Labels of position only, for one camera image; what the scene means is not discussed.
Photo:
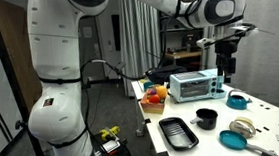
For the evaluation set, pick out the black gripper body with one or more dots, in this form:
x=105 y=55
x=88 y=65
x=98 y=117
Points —
x=226 y=56

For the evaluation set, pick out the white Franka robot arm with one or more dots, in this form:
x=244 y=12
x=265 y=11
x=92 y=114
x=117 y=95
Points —
x=56 y=74

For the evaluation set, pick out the blue frying pan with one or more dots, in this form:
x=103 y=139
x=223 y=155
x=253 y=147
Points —
x=233 y=140

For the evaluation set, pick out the light blue toaster oven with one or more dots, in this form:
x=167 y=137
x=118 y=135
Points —
x=197 y=85

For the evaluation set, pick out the teal kettle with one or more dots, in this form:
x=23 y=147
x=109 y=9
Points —
x=237 y=101

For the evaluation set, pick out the pale curtain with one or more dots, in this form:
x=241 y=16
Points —
x=267 y=64

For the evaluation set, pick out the small cream cup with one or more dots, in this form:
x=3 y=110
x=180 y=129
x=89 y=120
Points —
x=245 y=119

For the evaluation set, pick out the black pot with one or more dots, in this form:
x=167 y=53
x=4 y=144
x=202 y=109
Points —
x=207 y=119

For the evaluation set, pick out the dark storage shelf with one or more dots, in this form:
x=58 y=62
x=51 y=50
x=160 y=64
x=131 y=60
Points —
x=182 y=41

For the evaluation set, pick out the black bag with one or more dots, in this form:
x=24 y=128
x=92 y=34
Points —
x=165 y=73

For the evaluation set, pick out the yellow orange plush fruit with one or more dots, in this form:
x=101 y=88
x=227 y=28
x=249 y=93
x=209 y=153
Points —
x=161 y=91

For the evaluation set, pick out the red plush tomato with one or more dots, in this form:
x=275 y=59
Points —
x=154 y=98

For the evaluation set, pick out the purple plush fruit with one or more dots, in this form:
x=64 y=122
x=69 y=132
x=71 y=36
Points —
x=152 y=91

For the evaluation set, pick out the black grill tray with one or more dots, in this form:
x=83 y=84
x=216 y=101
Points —
x=178 y=132

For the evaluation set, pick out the teal bowl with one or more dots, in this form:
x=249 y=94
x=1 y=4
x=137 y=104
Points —
x=148 y=85

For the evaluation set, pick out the checkered fruit basket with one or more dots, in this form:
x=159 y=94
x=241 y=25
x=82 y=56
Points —
x=152 y=106

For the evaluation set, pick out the grey pleated curtain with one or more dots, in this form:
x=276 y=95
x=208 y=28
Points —
x=139 y=38

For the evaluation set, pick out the yellow clamp tool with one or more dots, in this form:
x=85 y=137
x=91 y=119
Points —
x=109 y=132

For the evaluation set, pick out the black device with white label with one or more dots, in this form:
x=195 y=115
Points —
x=111 y=146

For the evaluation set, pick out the grey door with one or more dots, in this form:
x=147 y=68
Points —
x=88 y=47

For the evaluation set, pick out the white paper notice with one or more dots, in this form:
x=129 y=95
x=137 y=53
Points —
x=87 y=32

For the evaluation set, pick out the brown wooden cabinet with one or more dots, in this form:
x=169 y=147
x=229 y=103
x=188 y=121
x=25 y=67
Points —
x=11 y=51

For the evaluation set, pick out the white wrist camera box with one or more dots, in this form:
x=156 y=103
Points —
x=205 y=43

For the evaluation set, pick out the black metal stand frame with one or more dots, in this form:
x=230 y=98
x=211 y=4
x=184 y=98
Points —
x=24 y=139

